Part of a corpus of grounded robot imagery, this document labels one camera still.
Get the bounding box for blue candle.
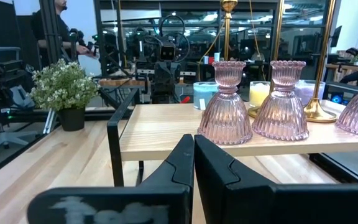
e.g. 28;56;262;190
193;81;219;110

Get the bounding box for black monitor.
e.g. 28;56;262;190
330;25;343;48

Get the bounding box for person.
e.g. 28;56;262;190
31;0;99;60

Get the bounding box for tallest gold candlestick holder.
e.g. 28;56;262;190
303;0;338;124

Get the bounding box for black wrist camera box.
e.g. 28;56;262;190
160;45;177;62

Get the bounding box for purple candle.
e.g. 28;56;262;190
295;79;326;106

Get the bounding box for grey office chair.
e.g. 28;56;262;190
0;46;40;166

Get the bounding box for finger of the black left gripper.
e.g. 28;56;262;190
154;61;168;94
167;61;181;94

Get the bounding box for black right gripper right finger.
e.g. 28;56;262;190
194;134;358;224

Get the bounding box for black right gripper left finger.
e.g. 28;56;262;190
26;133;195;224

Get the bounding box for wooden background table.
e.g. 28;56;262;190
99;77;145;88

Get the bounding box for long wooden box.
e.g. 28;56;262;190
106;86;358;187

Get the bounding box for potted plant white flowers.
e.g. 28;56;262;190
28;58;101;132

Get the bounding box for yellow candle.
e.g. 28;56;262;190
249;80;272;108

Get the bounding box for medium gold candlestick holder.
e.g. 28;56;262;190
247;0;287;119

